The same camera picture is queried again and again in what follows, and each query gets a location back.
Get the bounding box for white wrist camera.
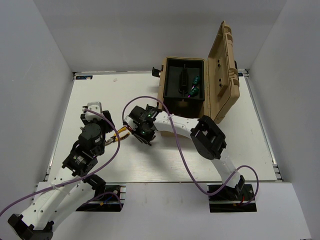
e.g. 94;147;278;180
80;101;103;122
124;115;138;132

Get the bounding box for black toolbox tray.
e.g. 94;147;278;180
163;57;205;103

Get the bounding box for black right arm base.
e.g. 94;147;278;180
208;184;254;202

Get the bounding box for green orange stubby screwdriver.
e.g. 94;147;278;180
188;86;200;98

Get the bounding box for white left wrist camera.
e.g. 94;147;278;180
80;101;103;122

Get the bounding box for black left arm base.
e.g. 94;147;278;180
83;174;126;204

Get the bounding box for yellow black needle-nose pliers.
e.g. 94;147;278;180
105;126;131;146

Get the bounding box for blue label sticker left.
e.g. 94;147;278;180
75;75;93;80

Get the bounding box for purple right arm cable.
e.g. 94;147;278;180
121;96;260;206

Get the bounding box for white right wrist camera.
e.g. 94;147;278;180
124;115;138;132

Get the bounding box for tan plastic toolbox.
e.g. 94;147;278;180
151;22;240;124

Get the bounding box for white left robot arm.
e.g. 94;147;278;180
7;105;115;240

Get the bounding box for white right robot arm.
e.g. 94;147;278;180
123;105;245;201

